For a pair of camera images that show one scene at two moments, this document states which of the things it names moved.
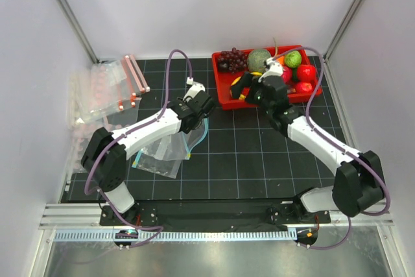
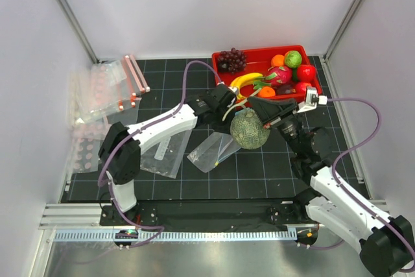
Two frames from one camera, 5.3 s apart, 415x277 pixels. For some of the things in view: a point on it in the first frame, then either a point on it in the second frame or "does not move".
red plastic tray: [296, 64] does not move
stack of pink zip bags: [105, 93] does not move
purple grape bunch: [234, 60] does not move
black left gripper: [181, 100] → [225, 129]
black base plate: [214, 214] does not move
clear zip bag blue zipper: [165, 156] → [211, 152]
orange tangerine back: [281, 60] does not move
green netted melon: [257, 59] → [248, 131]
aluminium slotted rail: [181, 235] does not move
